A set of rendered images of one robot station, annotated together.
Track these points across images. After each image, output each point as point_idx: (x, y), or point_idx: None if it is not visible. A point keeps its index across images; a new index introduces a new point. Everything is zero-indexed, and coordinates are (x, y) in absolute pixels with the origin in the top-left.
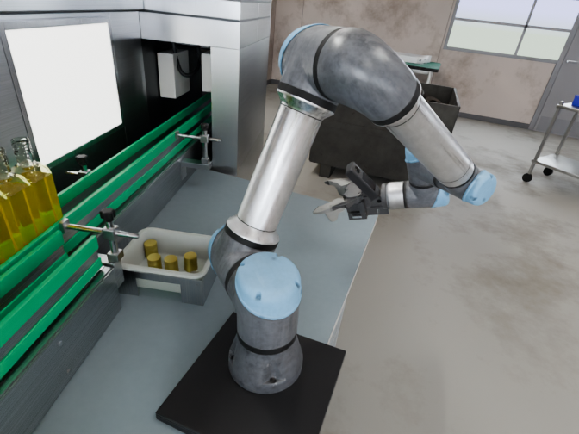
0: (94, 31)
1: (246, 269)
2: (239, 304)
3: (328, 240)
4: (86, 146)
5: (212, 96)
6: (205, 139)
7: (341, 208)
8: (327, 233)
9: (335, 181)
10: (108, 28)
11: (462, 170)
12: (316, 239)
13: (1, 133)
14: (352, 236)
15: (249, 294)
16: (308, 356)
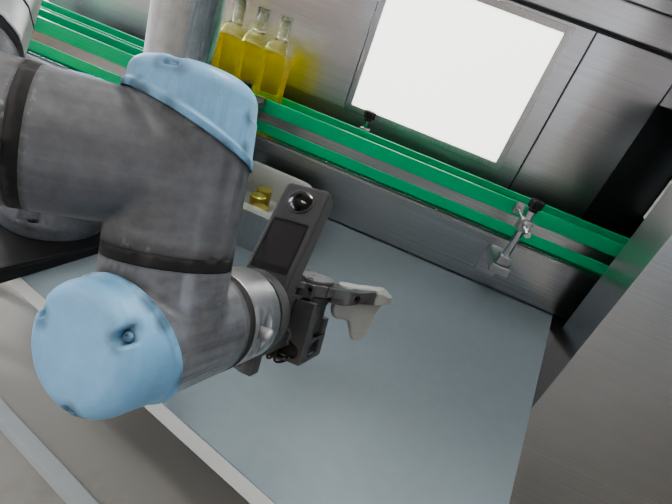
0: (527, 30)
1: (83, 74)
2: None
3: (308, 415)
4: (415, 135)
5: (650, 213)
6: (518, 223)
7: None
8: (337, 426)
9: (369, 287)
10: (560, 41)
11: None
12: (314, 392)
13: (334, 47)
14: (322, 485)
15: None
16: (18, 240)
